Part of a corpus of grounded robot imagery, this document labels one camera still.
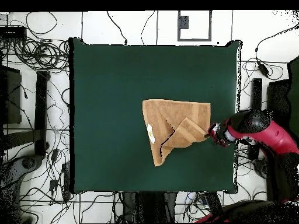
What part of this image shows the tan terry towel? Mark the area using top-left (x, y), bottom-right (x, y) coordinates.
top-left (142, 99), bottom-right (211, 167)

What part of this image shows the flat black device box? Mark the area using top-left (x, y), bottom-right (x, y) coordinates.
top-left (0, 26), bottom-right (27, 39)

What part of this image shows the dark stand base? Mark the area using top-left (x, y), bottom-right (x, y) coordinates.
top-left (253, 159), bottom-right (267, 179)
top-left (0, 153), bottom-right (43, 187)

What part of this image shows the long black bar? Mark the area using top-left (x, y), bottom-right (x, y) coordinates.
top-left (34, 70), bottom-right (50, 156)
top-left (251, 78), bottom-right (263, 111)

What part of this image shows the black power strip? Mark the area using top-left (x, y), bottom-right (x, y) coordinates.
top-left (201, 192), bottom-right (224, 214)

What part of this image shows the large black box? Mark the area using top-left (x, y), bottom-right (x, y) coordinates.
top-left (0, 66), bottom-right (22, 125)
top-left (266, 79), bottom-right (291, 122)

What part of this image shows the black power adapter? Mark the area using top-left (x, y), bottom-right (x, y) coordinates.
top-left (256, 61), bottom-right (270, 77)

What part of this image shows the dark green draped cloth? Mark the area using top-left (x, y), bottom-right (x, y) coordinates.
top-left (287, 55), bottom-right (299, 138)

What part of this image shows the dark grey square plate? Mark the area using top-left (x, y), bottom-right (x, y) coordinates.
top-left (179, 15), bottom-right (189, 30)

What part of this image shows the dark green table cloth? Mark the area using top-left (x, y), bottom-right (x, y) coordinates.
top-left (68, 37), bottom-right (242, 194)

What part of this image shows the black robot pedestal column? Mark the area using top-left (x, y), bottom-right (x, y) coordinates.
top-left (122, 192), bottom-right (177, 223)

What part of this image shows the thin black cable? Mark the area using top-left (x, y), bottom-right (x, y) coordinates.
top-left (140, 10), bottom-right (155, 46)

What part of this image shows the thick black cable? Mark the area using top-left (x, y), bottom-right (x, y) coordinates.
top-left (106, 10), bottom-right (128, 45)

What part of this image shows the black cable coil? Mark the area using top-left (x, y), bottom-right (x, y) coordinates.
top-left (13, 38), bottom-right (71, 71)

